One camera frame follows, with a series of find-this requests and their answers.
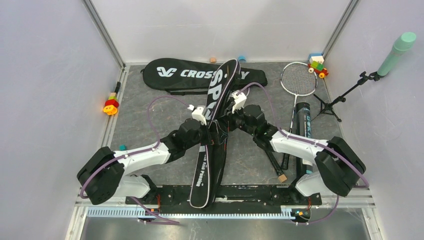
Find green microphone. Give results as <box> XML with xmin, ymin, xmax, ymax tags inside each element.
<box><xmin>377</xmin><ymin>31</ymin><xmax>417</xmax><ymax>78</ymax></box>

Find black sport racket bag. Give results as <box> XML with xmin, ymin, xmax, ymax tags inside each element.
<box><xmin>188</xmin><ymin>59</ymin><xmax>241</xmax><ymax>209</ymax></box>

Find blue cylinder block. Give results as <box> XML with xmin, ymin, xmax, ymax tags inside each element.
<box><xmin>237</xmin><ymin>55</ymin><xmax>247</xmax><ymax>63</ymax></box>

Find red yellow toy blocks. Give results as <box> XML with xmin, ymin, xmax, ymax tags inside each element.
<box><xmin>102</xmin><ymin>92</ymin><xmax>120</xmax><ymax>116</ymax></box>

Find teal cube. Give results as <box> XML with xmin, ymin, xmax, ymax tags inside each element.
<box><xmin>119</xmin><ymin>144</ymin><xmax>127</xmax><ymax>151</ymax></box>

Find green blue blocks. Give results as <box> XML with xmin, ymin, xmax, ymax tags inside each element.
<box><xmin>307</xmin><ymin>53</ymin><xmax>329</xmax><ymax>79</ymax></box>

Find black crossway racket bag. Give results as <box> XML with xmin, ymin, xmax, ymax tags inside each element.
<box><xmin>140</xmin><ymin>58</ymin><xmax>268</xmax><ymax>96</ymax></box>

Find black shuttlecock tube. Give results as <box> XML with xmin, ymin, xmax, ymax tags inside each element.
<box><xmin>294</xmin><ymin>102</ymin><xmax>314</xmax><ymax>178</ymax></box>

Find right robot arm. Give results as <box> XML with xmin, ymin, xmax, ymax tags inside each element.
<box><xmin>225</xmin><ymin>104</ymin><xmax>369</xmax><ymax>204</ymax></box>

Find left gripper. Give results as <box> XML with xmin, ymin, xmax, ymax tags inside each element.
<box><xmin>184</xmin><ymin>119</ymin><xmax>227</xmax><ymax>150</ymax></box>

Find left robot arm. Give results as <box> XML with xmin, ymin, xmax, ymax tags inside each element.
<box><xmin>76</xmin><ymin>118</ymin><xmax>219</xmax><ymax>205</ymax></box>

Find black white shaft racket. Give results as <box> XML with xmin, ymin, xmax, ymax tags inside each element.
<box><xmin>280</xmin><ymin>62</ymin><xmax>318</xmax><ymax>171</ymax></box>

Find white frame racket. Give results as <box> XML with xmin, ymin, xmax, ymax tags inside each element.
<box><xmin>253</xmin><ymin>137</ymin><xmax>284</xmax><ymax>176</ymax></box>

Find black microphone tripod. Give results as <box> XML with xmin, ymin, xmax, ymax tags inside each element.
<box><xmin>312</xmin><ymin>71</ymin><xmax>384</xmax><ymax>123</ymax></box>

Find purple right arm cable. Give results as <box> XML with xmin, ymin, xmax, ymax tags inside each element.
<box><xmin>238</xmin><ymin>81</ymin><xmax>370</xmax><ymax>226</ymax></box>

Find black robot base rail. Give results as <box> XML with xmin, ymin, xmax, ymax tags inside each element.
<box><xmin>139</xmin><ymin>184</ymin><xmax>323</xmax><ymax>214</ymax></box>

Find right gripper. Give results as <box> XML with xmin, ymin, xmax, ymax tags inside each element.
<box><xmin>218</xmin><ymin>103</ymin><xmax>256</xmax><ymax>137</ymax></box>

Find small wooden cube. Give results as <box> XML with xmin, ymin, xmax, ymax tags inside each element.
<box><xmin>277</xmin><ymin>174</ymin><xmax>288</xmax><ymax>183</ymax></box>

